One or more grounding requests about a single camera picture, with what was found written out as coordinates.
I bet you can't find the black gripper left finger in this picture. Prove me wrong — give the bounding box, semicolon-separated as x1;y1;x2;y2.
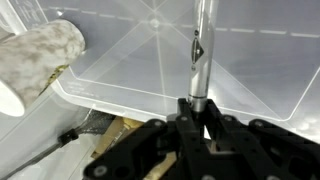
83;98;195;180

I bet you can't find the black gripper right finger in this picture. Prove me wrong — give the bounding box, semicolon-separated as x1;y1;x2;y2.
203;100;320;180

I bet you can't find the black and silver marker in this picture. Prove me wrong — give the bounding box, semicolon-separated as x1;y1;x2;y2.
188;0;219;113

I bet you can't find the white marbled paper cup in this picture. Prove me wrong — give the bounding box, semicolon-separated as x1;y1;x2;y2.
0;19;86;117

